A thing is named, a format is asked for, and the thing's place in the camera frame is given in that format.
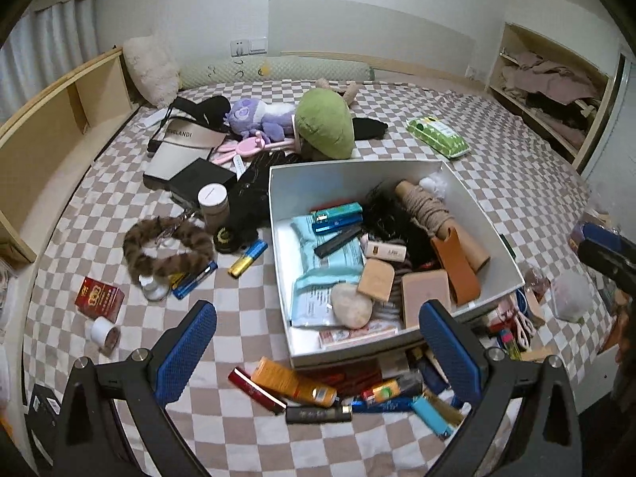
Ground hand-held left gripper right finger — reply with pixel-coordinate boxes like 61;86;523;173
419;299;582;477

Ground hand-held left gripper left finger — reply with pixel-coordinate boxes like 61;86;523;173
50;300;218;477

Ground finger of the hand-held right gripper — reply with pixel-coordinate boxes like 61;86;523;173
582;222;636;262
577;238;635;288

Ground white storage box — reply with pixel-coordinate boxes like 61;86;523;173
268;160;527;370

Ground clear plastic bag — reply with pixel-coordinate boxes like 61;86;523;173
551;270;592;323

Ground pink rectangular box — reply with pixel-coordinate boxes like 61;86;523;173
401;269;452;330

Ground light blue lighter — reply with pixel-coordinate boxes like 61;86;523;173
411;394;456;437

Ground small white bottle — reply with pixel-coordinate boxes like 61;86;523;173
138;273;170;302

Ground pink scissors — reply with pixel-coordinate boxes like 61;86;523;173
496;298;536;349

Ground striped cloth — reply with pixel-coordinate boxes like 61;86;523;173
372;257;413;323

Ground small orange bottle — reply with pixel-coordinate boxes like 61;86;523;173
361;378;401;403

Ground red lipstick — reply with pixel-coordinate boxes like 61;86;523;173
228;367;287;413

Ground brown leather case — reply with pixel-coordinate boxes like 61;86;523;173
430;227;482;307

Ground white tape roll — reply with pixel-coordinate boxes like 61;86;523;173
91;315;121;355

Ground red and white flat box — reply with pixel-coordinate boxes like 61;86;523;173
317;322;399;349

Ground brown furry scrunchie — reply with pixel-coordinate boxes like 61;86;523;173
122;217;215;287

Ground red cigarette pack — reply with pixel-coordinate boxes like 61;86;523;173
75;275;125;323

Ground orange tube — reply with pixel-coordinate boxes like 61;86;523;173
250;356;339;409

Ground tan square compact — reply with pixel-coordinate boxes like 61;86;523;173
356;258;395;303

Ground grey round stone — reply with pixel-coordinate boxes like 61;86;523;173
330;283;374;330

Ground yellow and blue tube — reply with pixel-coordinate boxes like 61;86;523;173
227;239;268;278

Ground small white box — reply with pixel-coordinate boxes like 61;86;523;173
361;240;406;262

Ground black round tin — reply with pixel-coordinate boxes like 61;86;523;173
213;226;246;254

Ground twine spool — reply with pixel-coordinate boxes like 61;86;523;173
394;180;492;272

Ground black cylindrical tube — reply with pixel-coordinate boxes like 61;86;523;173
285;404;354;425

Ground black hair bundle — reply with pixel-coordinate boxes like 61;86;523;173
362;183;434;265

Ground brown jar with white lid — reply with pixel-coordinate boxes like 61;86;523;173
197;183;231;232

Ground teal foil packet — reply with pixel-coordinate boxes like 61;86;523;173
290;215;367;329

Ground black box with label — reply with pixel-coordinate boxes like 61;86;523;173
24;382;63;454

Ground pile of clothes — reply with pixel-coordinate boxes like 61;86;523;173
499;47;604;146

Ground black comb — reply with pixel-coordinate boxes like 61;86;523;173
313;225;364;260

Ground checkered bed sheet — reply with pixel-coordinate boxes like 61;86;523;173
22;79;617;477

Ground white cotton ball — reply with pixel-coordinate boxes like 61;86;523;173
418;174;448;196

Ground black cardboard box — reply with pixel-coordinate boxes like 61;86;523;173
168;157;237;206

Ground blue and green box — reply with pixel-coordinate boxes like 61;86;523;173
311;202;364;234

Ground green wet wipes pack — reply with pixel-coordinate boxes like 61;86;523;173
406;114;471;160

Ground wooden wardrobe shelf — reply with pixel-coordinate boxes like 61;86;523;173
484;22;625;174

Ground white paper shopping bag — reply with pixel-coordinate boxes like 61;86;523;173
143;113;228;190

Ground pink bunny hand mirror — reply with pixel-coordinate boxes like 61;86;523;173
211;136;300;165

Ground black cloth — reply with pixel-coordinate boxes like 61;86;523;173
352;118;390;141

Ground purple plush toy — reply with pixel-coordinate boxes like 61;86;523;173
225;98;299;143

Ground wooden bedside shelf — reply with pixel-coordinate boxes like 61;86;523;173
0;48;141;265

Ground green plush toy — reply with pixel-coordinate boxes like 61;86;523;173
295;88;357;160

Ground white fluffy pillow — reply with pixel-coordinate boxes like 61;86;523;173
122;34;181;109

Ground pale green bolster pillow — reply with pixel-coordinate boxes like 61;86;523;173
178;56;374;91

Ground white curtain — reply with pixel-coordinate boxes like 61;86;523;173
0;0;101;117

